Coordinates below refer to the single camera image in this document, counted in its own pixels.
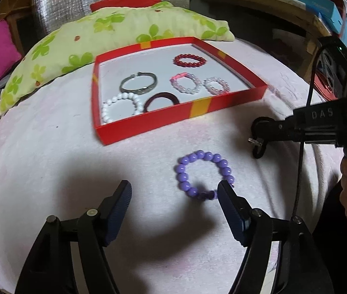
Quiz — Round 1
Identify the green floral pillow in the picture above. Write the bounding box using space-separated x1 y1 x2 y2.
0 1 235 115

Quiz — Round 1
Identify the pink white bead bracelet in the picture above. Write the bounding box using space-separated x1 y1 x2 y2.
169 72 204 95

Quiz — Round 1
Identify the silver bangle bracelet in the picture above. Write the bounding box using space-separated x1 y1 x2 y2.
119 71 158 96

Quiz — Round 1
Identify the white pearl bracelet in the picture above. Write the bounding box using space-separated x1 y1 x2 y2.
100 91 146 126

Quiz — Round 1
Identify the blue cardboard box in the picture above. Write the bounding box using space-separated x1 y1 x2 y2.
297 0 343 34

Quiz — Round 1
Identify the red shallow box tray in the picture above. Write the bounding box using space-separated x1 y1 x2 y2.
91 37 267 145

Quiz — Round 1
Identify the black cable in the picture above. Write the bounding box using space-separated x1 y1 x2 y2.
289 36 339 224

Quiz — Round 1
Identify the red cushion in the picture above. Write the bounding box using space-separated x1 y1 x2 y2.
90 0 162 12

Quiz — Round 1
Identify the dark maroon hair tie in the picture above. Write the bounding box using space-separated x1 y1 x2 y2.
144 91 180 114

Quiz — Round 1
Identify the dark red bead bracelet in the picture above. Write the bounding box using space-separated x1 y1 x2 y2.
173 53 208 69

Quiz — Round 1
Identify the small pink bead bracelet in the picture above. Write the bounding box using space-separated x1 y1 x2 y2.
203 76 231 96

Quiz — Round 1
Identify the wooden bench shelf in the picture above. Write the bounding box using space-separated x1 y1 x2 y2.
191 0 330 77

